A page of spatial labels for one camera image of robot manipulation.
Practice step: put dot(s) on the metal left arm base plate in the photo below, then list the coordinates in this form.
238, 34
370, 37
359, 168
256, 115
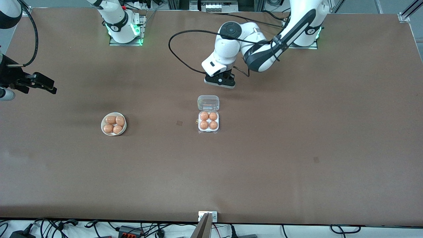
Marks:
312, 47

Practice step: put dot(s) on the brown egg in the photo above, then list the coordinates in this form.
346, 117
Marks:
204, 125
120, 121
117, 129
213, 125
204, 116
108, 128
213, 116
110, 119

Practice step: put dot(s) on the metal camera mount plate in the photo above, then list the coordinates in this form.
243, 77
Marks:
214, 216

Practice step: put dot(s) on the white round bowl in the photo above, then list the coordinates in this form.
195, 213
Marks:
114, 134

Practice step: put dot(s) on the metal table corner bracket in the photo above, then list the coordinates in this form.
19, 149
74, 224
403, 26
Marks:
403, 17
28, 12

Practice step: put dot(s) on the black power adapter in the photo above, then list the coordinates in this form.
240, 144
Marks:
19, 235

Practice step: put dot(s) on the clear plastic egg box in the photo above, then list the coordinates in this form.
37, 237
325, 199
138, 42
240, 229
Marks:
208, 103

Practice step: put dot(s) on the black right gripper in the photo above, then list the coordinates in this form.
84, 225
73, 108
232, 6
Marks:
10, 75

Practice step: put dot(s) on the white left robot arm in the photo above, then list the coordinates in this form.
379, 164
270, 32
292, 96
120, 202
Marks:
228, 46

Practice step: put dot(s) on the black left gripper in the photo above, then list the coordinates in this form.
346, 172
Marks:
229, 71

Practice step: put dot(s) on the white power strip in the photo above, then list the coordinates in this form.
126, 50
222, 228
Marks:
216, 6

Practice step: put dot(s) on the black orange connector block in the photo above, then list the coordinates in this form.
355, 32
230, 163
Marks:
127, 232

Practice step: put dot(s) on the aluminium camera pole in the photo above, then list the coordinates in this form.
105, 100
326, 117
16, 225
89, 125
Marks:
202, 229

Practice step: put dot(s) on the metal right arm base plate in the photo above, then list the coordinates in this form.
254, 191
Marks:
114, 43

